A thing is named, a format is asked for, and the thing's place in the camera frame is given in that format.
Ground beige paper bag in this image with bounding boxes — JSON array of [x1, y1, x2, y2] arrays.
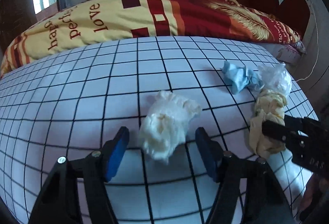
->
[[248, 89, 288, 159]]

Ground clear plastic bag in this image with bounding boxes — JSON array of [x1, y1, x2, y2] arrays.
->
[[258, 63, 292, 97]]

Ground white tissue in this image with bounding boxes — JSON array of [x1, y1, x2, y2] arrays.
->
[[139, 91, 202, 163]]

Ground blue paper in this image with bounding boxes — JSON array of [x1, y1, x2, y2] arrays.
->
[[222, 61, 264, 94]]

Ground person's right hand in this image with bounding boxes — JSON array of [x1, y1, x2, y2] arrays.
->
[[299, 173, 328, 221]]

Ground white black checkered tablecloth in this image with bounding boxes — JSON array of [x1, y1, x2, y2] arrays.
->
[[0, 35, 320, 224]]

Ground purple bed mattress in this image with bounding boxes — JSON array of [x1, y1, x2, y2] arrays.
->
[[259, 43, 302, 65]]

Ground red heart-shaped headboard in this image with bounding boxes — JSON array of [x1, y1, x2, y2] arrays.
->
[[237, 0, 311, 38]]

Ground red yellow patterned blanket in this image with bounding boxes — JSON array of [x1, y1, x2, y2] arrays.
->
[[1, 0, 301, 74]]

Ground brown wooden wardrobe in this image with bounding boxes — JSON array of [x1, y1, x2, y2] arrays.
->
[[1, 0, 37, 51]]

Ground white power cable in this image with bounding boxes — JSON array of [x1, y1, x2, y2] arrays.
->
[[295, 1, 320, 83]]

